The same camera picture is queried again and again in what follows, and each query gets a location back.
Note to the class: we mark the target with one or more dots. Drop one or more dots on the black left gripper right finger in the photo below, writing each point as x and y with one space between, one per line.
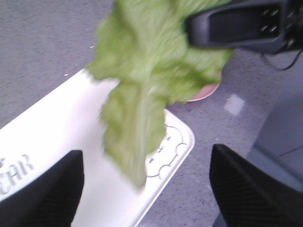
248 197

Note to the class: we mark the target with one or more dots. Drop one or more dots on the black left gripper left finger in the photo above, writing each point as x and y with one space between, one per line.
49 201

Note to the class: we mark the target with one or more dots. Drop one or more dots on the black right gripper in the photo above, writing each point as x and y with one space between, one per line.
257 25

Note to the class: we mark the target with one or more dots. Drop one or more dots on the cream bear serving tray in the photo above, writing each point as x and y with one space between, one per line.
68 119

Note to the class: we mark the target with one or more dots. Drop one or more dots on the pink round plate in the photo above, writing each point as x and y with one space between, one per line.
205 92

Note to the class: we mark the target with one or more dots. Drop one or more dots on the green lettuce leaf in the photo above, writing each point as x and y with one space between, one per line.
143 44

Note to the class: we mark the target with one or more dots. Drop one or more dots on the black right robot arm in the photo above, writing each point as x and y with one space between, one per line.
293 27

